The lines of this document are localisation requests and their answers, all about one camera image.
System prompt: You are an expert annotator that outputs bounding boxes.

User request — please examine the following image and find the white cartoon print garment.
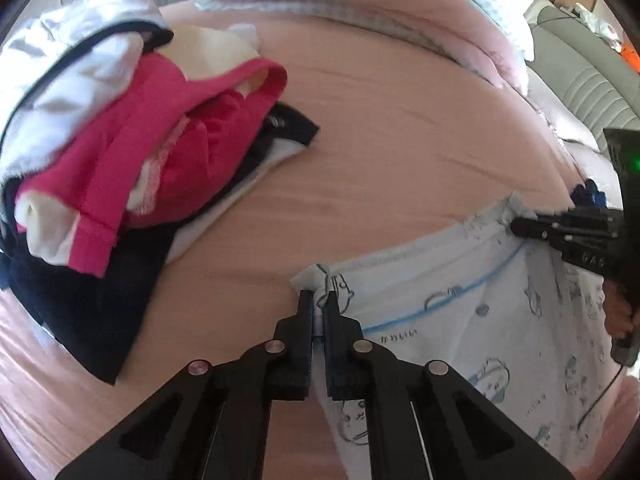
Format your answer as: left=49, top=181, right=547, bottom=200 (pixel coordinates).
left=292, top=195, right=620, bottom=479

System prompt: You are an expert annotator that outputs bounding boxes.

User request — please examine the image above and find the person's right hand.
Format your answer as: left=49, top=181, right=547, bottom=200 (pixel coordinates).
left=602, top=281, right=639, bottom=339

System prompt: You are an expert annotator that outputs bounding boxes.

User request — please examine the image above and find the navy white striped folded garment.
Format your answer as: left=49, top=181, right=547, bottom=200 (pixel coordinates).
left=570, top=179, right=606, bottom=209

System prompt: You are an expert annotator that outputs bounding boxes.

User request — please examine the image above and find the light pink blanket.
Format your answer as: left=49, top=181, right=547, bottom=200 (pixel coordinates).
left=527, top=68, right=623, bottom=209

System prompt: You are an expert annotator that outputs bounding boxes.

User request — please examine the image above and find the dark navy garment in pile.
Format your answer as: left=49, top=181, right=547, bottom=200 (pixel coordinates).
left=1, top=103, right=320, bottom=385

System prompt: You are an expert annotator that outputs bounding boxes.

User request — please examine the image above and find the pink bed sheet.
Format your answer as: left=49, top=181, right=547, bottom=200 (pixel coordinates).
left=0, top=0, right=640, bottom=480

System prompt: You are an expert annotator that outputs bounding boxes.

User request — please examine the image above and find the red pink garment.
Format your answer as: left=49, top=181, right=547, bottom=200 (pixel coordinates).
left=14, top=52, right=289, bottom=279

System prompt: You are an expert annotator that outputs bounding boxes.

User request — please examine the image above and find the white garment on pile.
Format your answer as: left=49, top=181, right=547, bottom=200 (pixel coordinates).
left=1, top=0, right=174, bottom=181

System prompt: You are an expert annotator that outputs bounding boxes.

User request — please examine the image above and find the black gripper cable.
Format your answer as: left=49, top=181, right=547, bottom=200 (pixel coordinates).
left=575, top=358, right=626, bottom=430

